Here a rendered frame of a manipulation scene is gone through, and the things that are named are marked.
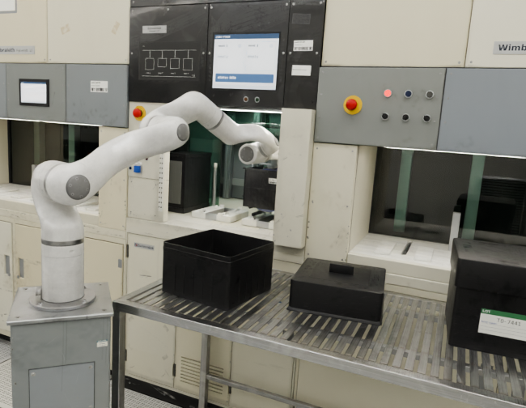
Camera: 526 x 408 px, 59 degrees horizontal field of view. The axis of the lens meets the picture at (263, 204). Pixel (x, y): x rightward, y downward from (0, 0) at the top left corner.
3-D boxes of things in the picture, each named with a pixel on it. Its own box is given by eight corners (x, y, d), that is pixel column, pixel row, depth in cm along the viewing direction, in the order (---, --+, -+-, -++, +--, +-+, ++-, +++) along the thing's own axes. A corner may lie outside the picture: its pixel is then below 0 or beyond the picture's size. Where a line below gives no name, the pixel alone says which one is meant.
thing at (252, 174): (239, 214, 215) (243, 146, 210) (256, 208, 234) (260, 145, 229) (287, 221, 206) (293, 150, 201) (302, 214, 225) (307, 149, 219)
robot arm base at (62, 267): (26, 314, 131) (24, 250, 128) (31, 291, 148) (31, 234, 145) (97, 308, 138) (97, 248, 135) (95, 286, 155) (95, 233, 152)
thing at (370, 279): (286, 310, 146) (289, 270, 144) (303, 282, 174) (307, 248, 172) (381, 326, 138) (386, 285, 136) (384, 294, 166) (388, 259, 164)
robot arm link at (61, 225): (50, 248, 132) (49, 164, 128) (26, 235, 144) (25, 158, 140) (91, 242, 140) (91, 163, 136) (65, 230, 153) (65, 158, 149)
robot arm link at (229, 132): (235, 95, 172) (280, 137, 193) (203, 116, 179) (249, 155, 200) (238, 111, 167) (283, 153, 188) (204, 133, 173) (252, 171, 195)
